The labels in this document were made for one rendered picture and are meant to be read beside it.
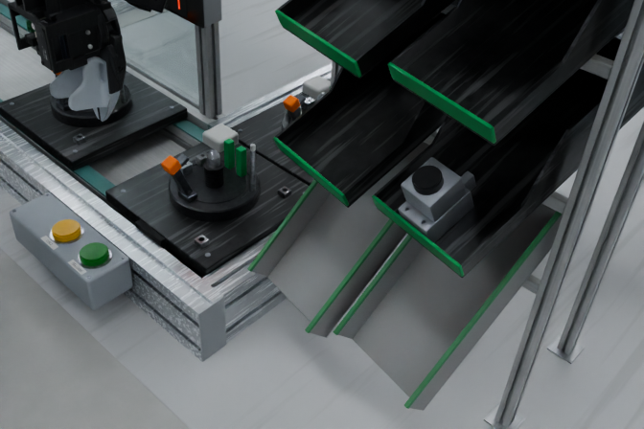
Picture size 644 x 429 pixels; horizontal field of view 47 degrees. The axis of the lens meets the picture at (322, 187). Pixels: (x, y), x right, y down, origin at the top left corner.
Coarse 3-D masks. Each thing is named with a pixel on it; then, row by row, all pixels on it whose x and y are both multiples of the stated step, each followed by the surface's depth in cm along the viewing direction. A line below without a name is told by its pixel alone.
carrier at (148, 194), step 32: (224, 128) 126; (192, 160) 122; (224, 160) 117; (256, 160) 123; (128, 192) 115; (160, 192) 115; (192, 192) 111; (224, 192) 113; (256, 192) 113; (160, 224) 109; (192, 224) 110; (224, 224) 110; (256, 224) 110; (192, 256) 104; (224, 256) 105
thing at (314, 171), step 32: (384, 64) 91; (352, 96) 90; (384, 96) 88; (416, 96) 87; (288, 128) 87; (320, 128) 88; (352, 128) 87; (384, 128) 85; (416, 128) 81; (320, 160) 85; (352, 160) 84; (384, 160) 80; (352, 192) 80
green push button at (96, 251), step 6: (84, 246) 105; (90, 246) 105; (96, 246) 105; (102, 246) 105; (84, 252) 104; (90, 252) 104; (96, 252) 104; (102, 252) 104; (108, 252) 105; (84, 258) 103; (90, 258) 103; (96, 258) 103; (102, 258) 103; (84, 264) 103; (90, 264) 103; (96, 264) 103
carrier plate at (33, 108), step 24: (24, 96) 135; (48, 96) 135; (144, 96) 137; (24, 120) 129; (48, 120) 129; (120, 120) 130; (144, 120) 131; (168, 120) 132; (48, 144) 124; (72, 144) 124; (96, 144) 124; (120, 144) 126; (72, 168) 121
